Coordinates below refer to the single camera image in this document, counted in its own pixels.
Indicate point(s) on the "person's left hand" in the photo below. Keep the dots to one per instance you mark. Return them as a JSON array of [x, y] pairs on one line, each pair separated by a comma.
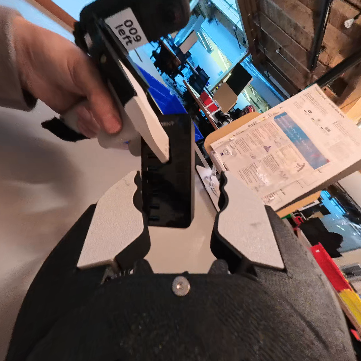
[[56, 70]]

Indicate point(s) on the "black monitor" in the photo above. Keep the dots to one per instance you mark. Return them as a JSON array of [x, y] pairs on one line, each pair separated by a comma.
[[239, 79]]

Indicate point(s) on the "printed instruction sheet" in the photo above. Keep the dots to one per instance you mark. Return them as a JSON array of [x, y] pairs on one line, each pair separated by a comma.
[[282, 146]]

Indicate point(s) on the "blue plastic bin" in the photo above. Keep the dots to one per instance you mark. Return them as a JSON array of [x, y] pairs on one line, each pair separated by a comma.
[[166, 98]]

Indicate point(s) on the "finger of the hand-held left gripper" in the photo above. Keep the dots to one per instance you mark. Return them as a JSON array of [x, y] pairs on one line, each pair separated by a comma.
[[149, 124]]

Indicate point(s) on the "white desk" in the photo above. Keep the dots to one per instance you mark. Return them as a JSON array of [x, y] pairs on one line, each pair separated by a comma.
[[174, 248]]

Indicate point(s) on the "short black USB hub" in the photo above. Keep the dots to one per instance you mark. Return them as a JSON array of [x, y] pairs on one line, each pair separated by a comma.
[[172, 183]]

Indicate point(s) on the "wooden document board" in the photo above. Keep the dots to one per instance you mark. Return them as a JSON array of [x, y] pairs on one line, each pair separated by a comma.
[[225, 97], [225, 127]]

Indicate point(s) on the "white stand base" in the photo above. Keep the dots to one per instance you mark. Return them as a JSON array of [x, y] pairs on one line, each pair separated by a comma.
[[206, 180]]

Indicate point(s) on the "red plastic bin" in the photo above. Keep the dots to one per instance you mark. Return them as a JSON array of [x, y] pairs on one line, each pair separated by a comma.
[[207, 98], [327, 268]]

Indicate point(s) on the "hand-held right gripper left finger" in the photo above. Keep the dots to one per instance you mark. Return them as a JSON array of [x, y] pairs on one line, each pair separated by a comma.
[[112, 225]]

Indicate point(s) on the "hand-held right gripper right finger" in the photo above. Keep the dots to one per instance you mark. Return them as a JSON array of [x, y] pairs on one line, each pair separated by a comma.
[[248, 231]]

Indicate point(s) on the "yellow plastic bin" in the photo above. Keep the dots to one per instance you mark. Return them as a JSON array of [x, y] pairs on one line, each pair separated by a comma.
[[352, 304]]

